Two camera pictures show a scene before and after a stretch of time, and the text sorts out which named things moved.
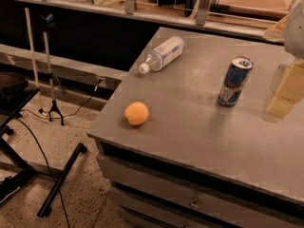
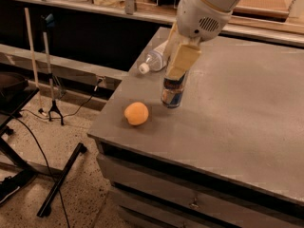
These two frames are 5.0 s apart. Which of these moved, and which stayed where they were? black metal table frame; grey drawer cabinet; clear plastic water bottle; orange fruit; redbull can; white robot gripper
Moved: white robot gripper; redbull can
Stayed: orange fruit; black metal table frame; clear plastic water bottle; grey drawer cabinet
